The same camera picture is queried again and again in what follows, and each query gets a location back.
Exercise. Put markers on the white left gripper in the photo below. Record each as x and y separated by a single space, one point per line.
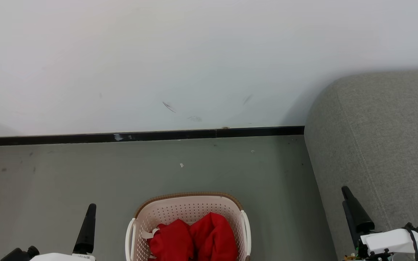
64 257

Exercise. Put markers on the grey fabric sofa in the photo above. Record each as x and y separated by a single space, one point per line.
383 145

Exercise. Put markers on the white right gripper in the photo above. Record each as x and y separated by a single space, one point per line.
386 243

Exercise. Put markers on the cream perforated laundry basket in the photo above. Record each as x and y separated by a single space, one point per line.
180 210

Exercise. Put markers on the black wall baseboard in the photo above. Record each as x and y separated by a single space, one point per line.
85 138

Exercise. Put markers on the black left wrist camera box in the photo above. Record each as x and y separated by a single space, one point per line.
18 254

